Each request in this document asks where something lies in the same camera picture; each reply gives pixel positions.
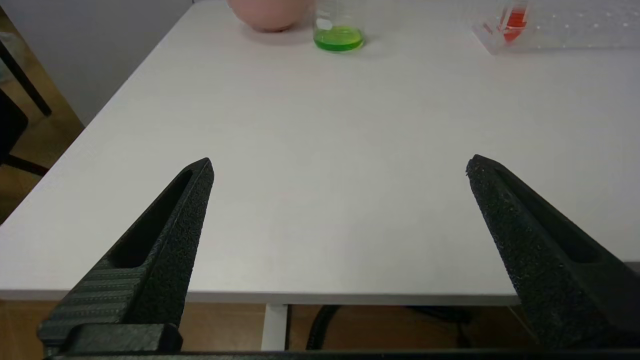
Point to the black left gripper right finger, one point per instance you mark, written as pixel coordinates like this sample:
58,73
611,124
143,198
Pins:
550,270

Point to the clear glass beaker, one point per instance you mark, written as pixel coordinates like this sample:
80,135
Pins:
339,39

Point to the white table leg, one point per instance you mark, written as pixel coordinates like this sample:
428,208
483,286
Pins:
275,327

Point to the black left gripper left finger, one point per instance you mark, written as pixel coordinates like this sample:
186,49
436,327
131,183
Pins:
155,270

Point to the test tube with red pigment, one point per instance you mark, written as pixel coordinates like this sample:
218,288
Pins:
514,22

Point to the black chair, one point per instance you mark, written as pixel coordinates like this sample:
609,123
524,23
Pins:
12,125

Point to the clear plastic test tube rack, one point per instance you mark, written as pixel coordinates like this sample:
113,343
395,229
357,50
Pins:
575,30

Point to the pink bowl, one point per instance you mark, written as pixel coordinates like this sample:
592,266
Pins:
272,15

